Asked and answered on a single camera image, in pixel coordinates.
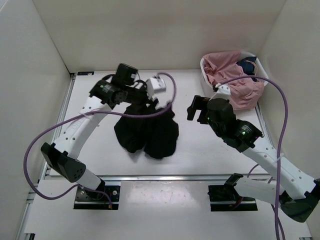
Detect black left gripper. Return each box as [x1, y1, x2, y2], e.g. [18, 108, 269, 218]
[123, 82, 159, 119]

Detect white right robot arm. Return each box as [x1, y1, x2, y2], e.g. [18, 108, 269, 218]
[187, 95, 320, 223]

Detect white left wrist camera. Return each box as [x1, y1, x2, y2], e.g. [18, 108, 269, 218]
[145, 75, 167, 98]

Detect pink trousers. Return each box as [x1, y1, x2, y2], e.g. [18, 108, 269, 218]
[203, 50, 265, 110]

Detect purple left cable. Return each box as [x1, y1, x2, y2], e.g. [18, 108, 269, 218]
[23, 71, 178, 201]

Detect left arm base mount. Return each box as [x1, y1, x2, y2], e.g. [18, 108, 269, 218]
[73, 183, 121, 211]

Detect black trousers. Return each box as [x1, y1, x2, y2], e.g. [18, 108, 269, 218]
[114, 103, 179, 160]

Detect navy blue garment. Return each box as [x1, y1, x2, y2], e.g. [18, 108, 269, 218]
[236, 56, 258, 76]

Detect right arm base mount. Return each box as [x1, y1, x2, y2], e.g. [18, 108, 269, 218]
[207, 185, 258, 212]

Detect white laundry basket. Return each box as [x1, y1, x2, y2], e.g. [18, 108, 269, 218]
[200, 50, 269, 95]

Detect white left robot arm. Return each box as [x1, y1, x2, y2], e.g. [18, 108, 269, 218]
[40, 63, 164, 200]

